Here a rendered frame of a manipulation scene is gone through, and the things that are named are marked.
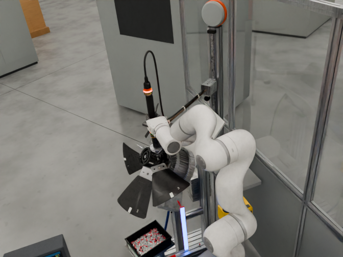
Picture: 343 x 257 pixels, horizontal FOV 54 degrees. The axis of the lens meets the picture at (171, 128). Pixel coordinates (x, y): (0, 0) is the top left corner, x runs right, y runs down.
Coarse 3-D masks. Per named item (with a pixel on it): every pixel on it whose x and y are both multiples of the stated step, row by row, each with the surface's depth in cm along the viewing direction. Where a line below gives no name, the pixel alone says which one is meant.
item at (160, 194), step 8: (168, 168) 193; (152, 176) 189; (160, 176) 187; (168, 176) 186; (176, 176) 185; (152, 184) 185; (160, 184) 182; (168, 184) 181; (176, 184) 179; (184, 184) 177; (152, 192) 181; (160, 192) 178; (168, 192) 176; (176, 192) 174; (160, 200) 175
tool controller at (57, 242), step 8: (48, 240) 151; (56, 240) 150; (64, 240) 154; (24, 248) 148; (32, 248) 147; (40, 248) 146; (48, 248) 145; (56, 248) 144; (64, 248) 146; (8, 256) 145; (16, 256) 144; (24, 256) 143; (32, 256) 142; (40, 256) 142; (48, 256) 143; (56, 256) 144; (64, 256) 146
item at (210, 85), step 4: (208, 80) 224; (212, 80) 224; (204, 84) 220; (208, 84) 219; (212, 84) 218; (216, 84) 223; (204, 88) 220; (208, 88) 218; (212, 88) 220; (216, 88) 225; (208, 92) 220; (212, 92) 221
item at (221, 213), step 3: (243, 198) 183; (246, 201) 181; (246, 204) 179; (249, 204) 179; (219, 207) 180; (249, 207) 178; (219, 210) 180; (222, 210) 177; (252, 210) 178; (219, 213) 181; (222, 213) 177; (225, 213) 176; (228, 213) 175; (252, 213) 179; (219, 216) 182; (222, 216) 178
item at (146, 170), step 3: (144, 168) 202; (147, 168) 202; (141, 171) 202; (144, 171) 202; (147, 171) 202; (150, 171) 202; (141, 174) 202; (144, 174) 202; (150, 174) 202; (144, 177) 202; (147, 177) 202; (150, 177) 201; (150, 180) 201
